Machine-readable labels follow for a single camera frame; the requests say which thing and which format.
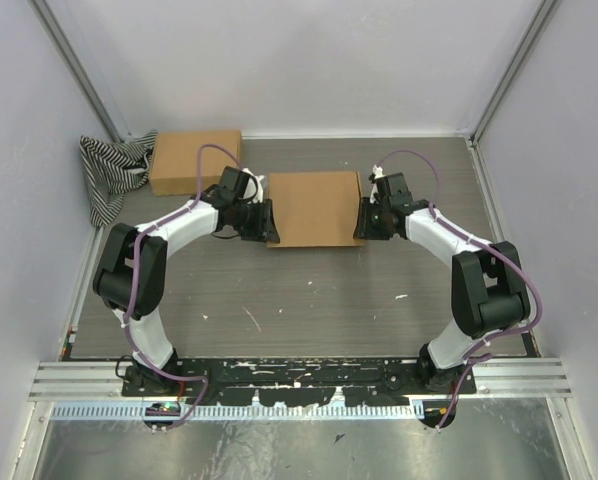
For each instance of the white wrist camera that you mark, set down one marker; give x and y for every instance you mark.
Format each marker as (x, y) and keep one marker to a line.
(375, 176)
(255, 187)

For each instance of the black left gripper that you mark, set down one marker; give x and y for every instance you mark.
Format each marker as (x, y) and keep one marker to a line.
(266, 228)

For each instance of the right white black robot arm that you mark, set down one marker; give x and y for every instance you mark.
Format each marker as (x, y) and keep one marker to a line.
(488, 294)

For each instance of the aluminium corner post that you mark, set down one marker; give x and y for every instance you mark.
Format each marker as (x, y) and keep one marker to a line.
(538, 23)
(64, 32)

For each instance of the slotted grey cable duct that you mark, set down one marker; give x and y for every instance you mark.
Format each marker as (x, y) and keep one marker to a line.
(168, 411)

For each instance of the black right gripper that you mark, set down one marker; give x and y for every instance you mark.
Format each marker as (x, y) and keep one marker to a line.
(364, 224)

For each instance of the brown cardboard box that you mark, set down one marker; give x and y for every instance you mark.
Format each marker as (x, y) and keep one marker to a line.
(181, 159)

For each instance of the black white striped cloth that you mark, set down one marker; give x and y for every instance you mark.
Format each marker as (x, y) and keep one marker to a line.
(113, 169)

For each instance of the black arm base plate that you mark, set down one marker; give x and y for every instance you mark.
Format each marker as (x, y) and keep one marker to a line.
(294, 382)

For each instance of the aluminium front rail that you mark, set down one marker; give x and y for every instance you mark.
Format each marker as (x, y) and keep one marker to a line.
(499, 377)

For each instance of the left aluminium corner post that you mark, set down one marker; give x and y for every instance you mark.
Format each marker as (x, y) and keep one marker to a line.
(64, 32)

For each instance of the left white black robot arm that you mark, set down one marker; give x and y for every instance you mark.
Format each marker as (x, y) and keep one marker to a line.
(131, 273)

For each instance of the right aluminium corner post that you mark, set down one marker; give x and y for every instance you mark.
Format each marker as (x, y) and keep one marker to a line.
(538, 23)

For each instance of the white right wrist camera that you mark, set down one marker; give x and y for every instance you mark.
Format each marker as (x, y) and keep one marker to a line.
(375, 176)

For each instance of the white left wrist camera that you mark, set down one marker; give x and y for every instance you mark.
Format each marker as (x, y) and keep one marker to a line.
(255, 187)

